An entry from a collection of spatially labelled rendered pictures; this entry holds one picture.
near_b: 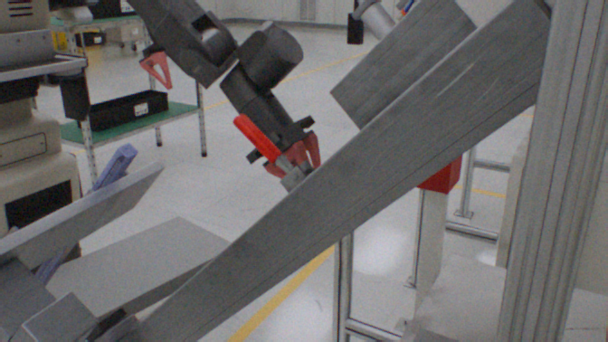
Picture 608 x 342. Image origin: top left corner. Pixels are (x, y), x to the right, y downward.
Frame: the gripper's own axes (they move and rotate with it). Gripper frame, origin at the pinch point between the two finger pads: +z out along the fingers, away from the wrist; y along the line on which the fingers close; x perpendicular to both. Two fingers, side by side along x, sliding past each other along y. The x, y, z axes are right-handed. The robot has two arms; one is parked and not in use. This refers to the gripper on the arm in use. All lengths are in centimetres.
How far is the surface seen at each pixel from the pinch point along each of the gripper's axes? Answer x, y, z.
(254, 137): -11.1, -17.9, -7.7
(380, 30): -25.7, -12.2, -8.2
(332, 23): 388, 856, -243
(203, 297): 5.9, -21.2, 2.5
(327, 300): 99, 93, 38
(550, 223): -32.1, -25.0, 10.2
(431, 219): 35, 83, 28
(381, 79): -25.2, -17.1, -4.2
